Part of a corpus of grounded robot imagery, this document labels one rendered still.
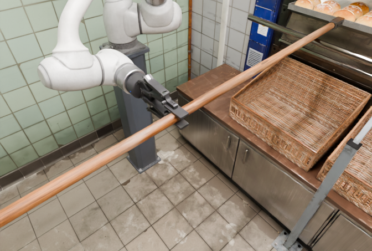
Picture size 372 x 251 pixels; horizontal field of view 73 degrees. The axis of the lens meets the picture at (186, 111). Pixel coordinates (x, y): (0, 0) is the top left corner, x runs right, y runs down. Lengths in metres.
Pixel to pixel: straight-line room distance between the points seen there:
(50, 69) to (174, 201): 1.36
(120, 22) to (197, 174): 1.24
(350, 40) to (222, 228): 1.34
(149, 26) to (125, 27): 0.11
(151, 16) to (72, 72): 0.62
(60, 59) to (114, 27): 0.60
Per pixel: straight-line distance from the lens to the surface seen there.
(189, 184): 1.98
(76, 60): 0.81
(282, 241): 1.88
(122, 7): 1.34
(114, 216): 1.92
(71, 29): 0.84
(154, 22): 1.33
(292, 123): 1.68
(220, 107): 1.69
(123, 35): 1.38
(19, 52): 1.83
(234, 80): 0.82
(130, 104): 1.59
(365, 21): 1.44
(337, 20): 1.41
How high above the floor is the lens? 1.67
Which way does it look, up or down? 41 degrees down
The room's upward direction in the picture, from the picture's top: straight up
